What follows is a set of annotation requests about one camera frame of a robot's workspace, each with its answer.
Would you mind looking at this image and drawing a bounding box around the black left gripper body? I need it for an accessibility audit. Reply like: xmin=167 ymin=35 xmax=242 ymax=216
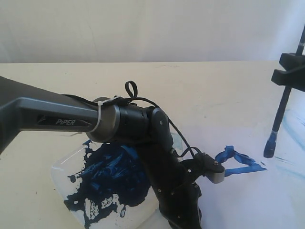
xmin=140 ymin=143 xmax=204 ymax=229

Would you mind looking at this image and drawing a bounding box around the black paintbrush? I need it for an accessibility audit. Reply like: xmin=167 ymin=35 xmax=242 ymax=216
xmin=263 ymin=31 xmax=305 ymax=158

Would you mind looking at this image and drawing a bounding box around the white sheet of paper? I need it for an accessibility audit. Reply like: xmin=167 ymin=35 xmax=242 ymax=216
xmin=175 ymin=118 xmax=305 ymax=229

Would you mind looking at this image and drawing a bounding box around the white plate with blue paint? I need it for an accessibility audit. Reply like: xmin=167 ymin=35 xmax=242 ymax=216
xmin=51 ymin=141 xmax=169 ymax=229

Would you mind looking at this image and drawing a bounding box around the white zip tie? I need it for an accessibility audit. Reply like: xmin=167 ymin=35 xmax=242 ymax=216
xmin=64 ymin=94 xmax=123 ymax=133

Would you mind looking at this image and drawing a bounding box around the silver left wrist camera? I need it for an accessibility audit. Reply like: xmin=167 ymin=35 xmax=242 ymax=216
xmin=194 ymin=153 xmax=225 ymax=184

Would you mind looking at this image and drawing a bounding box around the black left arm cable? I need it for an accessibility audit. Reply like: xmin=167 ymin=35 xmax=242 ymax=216
xmin=59 ymin=80 xmax=203 ymax=163

